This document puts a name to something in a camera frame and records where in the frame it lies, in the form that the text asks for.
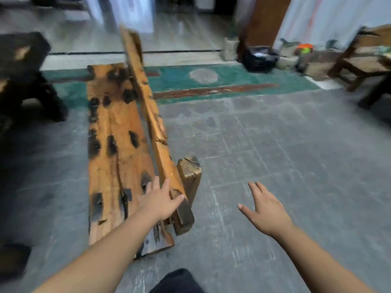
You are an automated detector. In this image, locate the person's dark trouser leg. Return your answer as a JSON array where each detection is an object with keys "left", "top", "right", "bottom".
[{"left": 149, "top": 268, "right": 206, "bottom": 293}]

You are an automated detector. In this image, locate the beige sack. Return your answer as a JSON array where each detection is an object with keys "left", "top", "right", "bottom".
[{"left": 221, "top": 37, "right": 241, "bottom": 61}]

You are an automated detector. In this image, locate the dark wooden table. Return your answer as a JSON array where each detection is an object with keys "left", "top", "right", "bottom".
[{"left": 0, "top": 32, "right": 69, "bottom": 123}]

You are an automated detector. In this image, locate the black trash bin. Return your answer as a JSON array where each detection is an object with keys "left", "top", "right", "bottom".
[{"left": 242, "top": 46, "right": 280, "bottom": 73}]

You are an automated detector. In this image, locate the person's right forearm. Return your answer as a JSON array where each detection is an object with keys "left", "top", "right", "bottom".
[{"left": 270, "top": 224, "right": 378, "bottom": 293}]

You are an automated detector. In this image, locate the person's right hand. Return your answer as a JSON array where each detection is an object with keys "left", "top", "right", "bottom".
[{"left": 237, "top": 181, "right": 294, "bottom": 237}]

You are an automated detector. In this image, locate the brown wooden chair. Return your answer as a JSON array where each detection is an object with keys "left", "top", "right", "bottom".
[{"left": 328, "top": 25, "right": 391, "bottom": 109}]

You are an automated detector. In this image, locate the brown wooden door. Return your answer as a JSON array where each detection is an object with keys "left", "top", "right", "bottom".
[{"left": 244, "top": 0, "right": 293, "bottom": 49}]

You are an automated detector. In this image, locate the orange wooden bench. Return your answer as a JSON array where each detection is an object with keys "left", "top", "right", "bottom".
[{"left": 86, "top": 25, "right": 203, "bottom": 260}]

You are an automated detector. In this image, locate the green rug with red stripes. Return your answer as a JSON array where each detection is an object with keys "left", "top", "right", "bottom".
[{"left": 41, "top": 63, "right": 321, "bottom": 110}]

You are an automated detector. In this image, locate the person's left hand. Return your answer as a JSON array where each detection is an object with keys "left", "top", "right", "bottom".
[{"left": 137, "top": 176, "right": 186, "bottom": 223}]

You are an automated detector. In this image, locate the person's left forearm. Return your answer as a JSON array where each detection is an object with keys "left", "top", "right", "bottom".
[{"left": 32, "top": 209, "right": 164, "bottom": 293}]

